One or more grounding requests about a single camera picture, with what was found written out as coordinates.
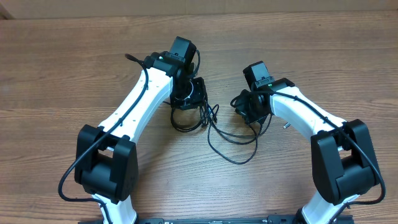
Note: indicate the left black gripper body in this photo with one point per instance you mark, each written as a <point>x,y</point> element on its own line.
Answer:
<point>193,94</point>

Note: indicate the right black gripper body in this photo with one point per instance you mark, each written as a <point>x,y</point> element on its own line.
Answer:
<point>247,108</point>

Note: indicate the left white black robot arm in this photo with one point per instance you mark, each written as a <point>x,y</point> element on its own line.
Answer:
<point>106,170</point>

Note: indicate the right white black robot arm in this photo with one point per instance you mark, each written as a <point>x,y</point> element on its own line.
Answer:
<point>345,171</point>

